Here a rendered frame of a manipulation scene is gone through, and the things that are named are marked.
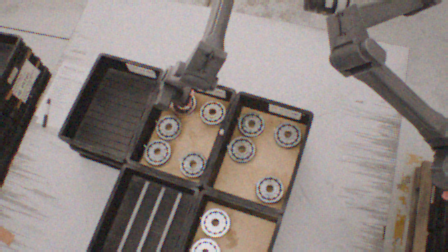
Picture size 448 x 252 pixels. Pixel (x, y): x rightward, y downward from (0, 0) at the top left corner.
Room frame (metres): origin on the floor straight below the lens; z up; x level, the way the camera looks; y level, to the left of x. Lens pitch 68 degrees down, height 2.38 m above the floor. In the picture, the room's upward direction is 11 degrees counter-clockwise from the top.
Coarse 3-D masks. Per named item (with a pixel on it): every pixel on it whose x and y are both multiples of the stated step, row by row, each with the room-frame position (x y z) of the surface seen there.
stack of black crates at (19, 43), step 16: (0, 32) 1.55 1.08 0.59; (0, 48) 1.53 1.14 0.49; (16, 48) 1.43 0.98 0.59; (0, 64) 1.42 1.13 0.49; (16, 64) 1.37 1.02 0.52; (32, 64) 1.44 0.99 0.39; (0, 80) 1.25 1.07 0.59; (48, 80) 1.45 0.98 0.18; (0, 96) 1.20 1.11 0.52; (32, 96) 1.31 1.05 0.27; (16, 112) 1.18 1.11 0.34; (32, 112) 1.24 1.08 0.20
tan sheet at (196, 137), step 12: (204, 96) 0.79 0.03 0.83; (180, 120) 0.71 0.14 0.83; (192, 120) 0.70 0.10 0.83; (192, 132) 0.65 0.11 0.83; (204, 132) 0.64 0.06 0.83; (216, 132) 0.63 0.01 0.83; (180, 144) 0.61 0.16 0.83; (192, 144) 0.60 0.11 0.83; (204, 144) 0.59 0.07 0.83; (144, 156) 0.59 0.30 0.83; (180, 156) 0.56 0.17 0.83; (156, 168) 0.53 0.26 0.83; (168, 168) 0.52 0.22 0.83; (192, 180) 0.46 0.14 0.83
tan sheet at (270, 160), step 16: (272, 128) 0.60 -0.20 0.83; (304, 128) 0.57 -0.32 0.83; (256, 144) 0.55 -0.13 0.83; (272, 144) 0.54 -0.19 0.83; (224, 160) 0.51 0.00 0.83; (256, 160) 0.49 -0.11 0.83; (272, 160) 0.47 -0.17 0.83; (288, 160) 0.46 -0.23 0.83; (224, 176) 0.45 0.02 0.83; (240, 176) 0.44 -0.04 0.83; (256, 176) 0.42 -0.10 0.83; (288, 176) 0.40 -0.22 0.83; (240, 192) 0.38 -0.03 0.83
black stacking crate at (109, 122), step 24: (96, 72) 0.96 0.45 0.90; (120, 72) 0.98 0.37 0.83; (96, 96) 0.89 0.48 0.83; (120, 96) 0.87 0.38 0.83; (144, 96) 0.85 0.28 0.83; (72, 120) 0.77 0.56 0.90; (96, 120) 0.78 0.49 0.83; (120, 120) 0.76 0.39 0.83; (96, 144) 0.68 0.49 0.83; (120, 144) 0.66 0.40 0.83
